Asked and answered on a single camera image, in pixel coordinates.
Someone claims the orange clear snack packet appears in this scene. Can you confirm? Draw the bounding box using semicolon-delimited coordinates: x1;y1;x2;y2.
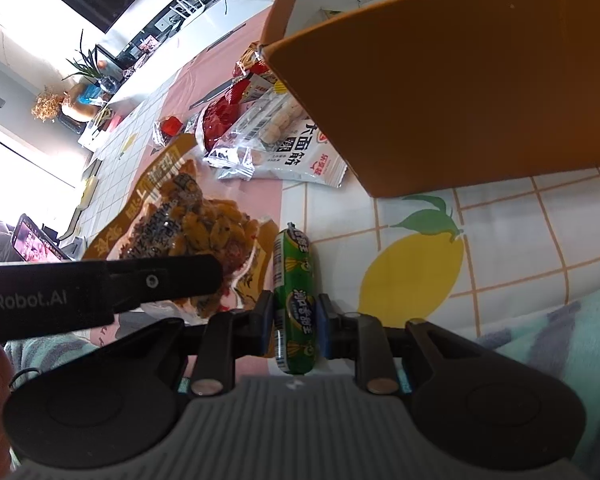
235;42;281;86

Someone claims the smartphone with lit screen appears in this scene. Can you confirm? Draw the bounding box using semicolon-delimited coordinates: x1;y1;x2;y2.
11;214;68;262

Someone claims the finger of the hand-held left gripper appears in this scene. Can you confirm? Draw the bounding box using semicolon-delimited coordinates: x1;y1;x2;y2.
105;254;224;314

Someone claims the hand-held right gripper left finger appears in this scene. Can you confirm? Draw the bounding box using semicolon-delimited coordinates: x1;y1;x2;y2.
147;290;277;396

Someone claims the orange cardboard box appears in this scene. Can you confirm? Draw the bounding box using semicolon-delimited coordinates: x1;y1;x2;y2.
259;0;600;200

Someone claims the clear packet of round snacks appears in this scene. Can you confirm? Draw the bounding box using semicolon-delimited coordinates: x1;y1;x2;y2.
202;91;303;168

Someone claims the green sausage packet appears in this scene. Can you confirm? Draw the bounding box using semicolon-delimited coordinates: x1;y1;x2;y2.
271;222;320;375

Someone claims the checked lemon-print tablecloth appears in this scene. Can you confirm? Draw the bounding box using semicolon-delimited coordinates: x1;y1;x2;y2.
75;55;600;343

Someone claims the teal striped fleece cloth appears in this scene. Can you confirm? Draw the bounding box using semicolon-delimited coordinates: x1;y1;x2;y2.
2;284;600;461

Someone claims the brown dried snack packet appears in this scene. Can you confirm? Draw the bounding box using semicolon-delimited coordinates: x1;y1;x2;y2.
82;134;281;321

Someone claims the white TV console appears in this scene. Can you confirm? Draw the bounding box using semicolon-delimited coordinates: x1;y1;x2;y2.
92;0;286;86

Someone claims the small clear snack cup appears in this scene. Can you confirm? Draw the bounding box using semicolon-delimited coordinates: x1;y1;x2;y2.
152;116;187;150

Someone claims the white snack packet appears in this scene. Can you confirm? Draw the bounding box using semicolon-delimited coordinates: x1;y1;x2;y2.
217;110;348;188

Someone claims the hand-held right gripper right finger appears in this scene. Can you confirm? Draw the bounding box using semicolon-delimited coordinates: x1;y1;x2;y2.
317;293;462;395

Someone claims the long-leaf potted plant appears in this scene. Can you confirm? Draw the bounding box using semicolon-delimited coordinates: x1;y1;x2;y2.
62;30;112;92

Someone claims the dried flower bouquet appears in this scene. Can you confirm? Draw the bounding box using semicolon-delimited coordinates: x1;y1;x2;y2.
30;87;65;123

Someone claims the red snack packet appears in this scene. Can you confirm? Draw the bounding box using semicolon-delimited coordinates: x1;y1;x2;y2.
200;77;261;153

